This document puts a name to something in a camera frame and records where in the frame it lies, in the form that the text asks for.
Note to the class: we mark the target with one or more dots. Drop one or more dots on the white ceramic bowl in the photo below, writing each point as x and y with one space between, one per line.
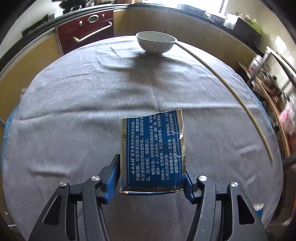
155 42

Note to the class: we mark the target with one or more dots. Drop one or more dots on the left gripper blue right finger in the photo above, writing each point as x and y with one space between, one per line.
190 185

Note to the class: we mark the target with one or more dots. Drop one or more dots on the long wooden stick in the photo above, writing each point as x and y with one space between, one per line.
238 98

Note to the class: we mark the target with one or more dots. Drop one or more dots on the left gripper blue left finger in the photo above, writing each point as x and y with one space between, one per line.
111 179

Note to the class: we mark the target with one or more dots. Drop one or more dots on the dark red oven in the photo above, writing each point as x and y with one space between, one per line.
85 30

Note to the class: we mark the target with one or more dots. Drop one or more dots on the microwave oven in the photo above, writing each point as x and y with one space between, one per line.
247 32

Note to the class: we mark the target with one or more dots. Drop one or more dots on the metal storage rack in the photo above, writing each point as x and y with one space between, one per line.
269 76

